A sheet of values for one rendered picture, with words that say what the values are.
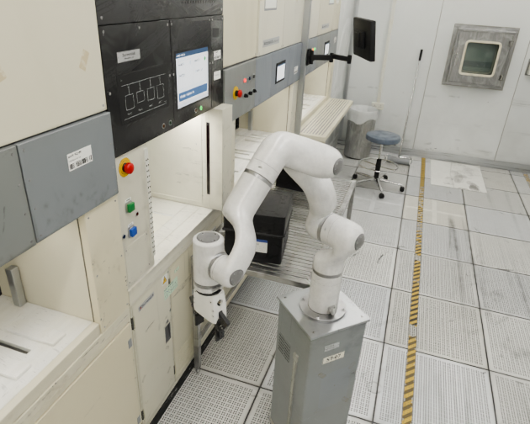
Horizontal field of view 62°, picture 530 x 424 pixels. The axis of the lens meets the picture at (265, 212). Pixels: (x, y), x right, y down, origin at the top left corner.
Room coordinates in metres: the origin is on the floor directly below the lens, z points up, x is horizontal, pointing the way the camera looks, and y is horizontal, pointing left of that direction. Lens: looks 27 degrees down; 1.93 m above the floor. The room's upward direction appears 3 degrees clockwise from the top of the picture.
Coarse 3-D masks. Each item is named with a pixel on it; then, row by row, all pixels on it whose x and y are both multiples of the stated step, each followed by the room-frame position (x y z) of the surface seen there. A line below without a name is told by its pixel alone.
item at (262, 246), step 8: (232, 232) 1.79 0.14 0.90; (288, 232) 1.99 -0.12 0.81; (232, 240) 1.79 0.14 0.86; (264, 240) 1.77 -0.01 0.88; (272, 240) 1.76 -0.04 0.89; (280, 240) 1.76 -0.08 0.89; (256, 248) 1.77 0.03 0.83; (264, 248) 1.77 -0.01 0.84; (272, 248) 1.76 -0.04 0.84; (280, 248) 1.76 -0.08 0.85; (256, 256) 1.77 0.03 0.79; (264, 256) 1.77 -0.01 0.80; (272, 256) 1.76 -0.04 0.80; (280, 256) 1.76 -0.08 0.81
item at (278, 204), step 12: (276, 192) 2.02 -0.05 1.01; (264, 204) 1.87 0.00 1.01; (276, 204) 1.88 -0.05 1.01; (288, 204) 1.89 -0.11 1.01; (264, 216) 1.76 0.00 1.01; (276, 216) 1.76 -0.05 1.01; (288, 216) 1.87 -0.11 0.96; (228, 228) 1.79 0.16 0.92; (264, 228) 1.76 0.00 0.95; (276, 228) 1.76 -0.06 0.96
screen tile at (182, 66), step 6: (186, 60) 1.84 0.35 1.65; (192, 60) 1.89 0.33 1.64; (180, 66) 1.79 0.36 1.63; (186, 66) 1.84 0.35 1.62; (192, 66) 1.89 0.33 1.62; (180, 72) 1.79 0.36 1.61; (192, 72) 1.89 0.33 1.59; (186, 78) 1.84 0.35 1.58; (192, 78) 1.89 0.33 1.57; (180, 84) 1.79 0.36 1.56; (186, 84) 1.84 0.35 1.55; (192, 84) 1.89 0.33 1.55
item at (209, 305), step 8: (200, 296) 1.01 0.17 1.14; (208, 296) 0.99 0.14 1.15; (216, 296) 0.99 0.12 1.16; (224, 296) 1.00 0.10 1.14; (200, 304) 1.01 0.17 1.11; (208, 304) 0.99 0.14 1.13; (216, 304) 0.98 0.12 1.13; (224, 304) 1.00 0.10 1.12; (200, 312) 1.01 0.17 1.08; (208, 312) 0.99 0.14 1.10; (216, 312) 0.98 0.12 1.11; (224, 312) 1.00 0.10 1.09; (208, 320) 0.99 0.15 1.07; (216, 320) 0.98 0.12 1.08
